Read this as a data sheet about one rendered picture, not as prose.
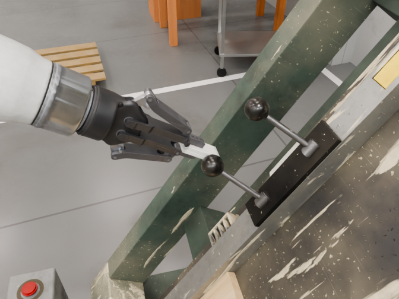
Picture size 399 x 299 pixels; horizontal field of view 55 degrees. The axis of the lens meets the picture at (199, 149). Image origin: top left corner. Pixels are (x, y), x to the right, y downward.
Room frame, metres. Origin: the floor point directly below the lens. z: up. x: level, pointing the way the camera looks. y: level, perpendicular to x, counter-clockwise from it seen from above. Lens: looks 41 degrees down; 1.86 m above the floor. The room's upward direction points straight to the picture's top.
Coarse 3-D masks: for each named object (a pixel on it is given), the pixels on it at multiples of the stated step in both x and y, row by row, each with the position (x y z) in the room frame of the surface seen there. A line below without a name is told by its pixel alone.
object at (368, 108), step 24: (360, 96) 0.47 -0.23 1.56; (384, 96) 0.44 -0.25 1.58; (336, 120) 0.46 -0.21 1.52; (360, 120) 0.43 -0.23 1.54; (384, 120) 0.44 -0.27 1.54; (360, 144) 0.43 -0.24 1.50; (336, 168) 0.43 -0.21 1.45; (312, 192) 0.42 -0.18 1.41; (240, 216) 0.44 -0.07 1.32; (288, 216) 0.41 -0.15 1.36; (240, 240) 0.40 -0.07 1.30; (264, 240) 0.40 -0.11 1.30; (216, 264) 0.39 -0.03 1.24; (240, 264) 0.39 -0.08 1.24; (192, 288) 0.38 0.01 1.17
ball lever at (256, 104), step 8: (248, 104) 0.47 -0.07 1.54; (256, 104) 0.46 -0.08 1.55; (264, 104) 0.47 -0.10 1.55; (248, 112) 0.46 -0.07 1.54; (256, 112) 0.46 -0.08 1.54; (264, 112) 0.46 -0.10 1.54; (256, 120) 0.46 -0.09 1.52; (272, 120) 0.46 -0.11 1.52; (280, 128) 0.46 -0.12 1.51; (288, 128) 0.46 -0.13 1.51; (296, 136) 0.45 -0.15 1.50; (304, 144) 0.44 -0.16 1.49; (312, 144) 0.44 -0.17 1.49; (304, 152) 0.44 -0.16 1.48; (312, 152) 0.43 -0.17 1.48
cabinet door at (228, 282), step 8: (232, 272) 0.39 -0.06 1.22; (224, 280) 0.38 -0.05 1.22; (232, 280) 0.37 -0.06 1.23; (216, 288) 0.37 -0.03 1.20; (224, 288) 0.36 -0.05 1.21; (232, 288) 0.35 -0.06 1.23; (208, 296) 0.37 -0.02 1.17; (216, 296) 0.36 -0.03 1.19; (224, 296) 0.35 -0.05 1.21; (232, 296) 0.34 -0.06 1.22; (240, 296) 0.34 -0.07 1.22
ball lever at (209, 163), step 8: (208, 160) 0.45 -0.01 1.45; (216, 160) 0.45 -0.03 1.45; (208, 168) 0.44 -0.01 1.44; (216, 168) 0.44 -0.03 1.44; (208, 176) 0.44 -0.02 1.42; (216, 176) 0.44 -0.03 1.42; (224, 176) 0.44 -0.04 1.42; (232, 176) 0.45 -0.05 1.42; (240, 184) 0.44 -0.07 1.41; (248, 192) 0.43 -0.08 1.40; (256, 192) 0.43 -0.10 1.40; (264, 192) 0.43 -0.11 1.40; (256, 200) 0.43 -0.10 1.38; (264, 200) 0.42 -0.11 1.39
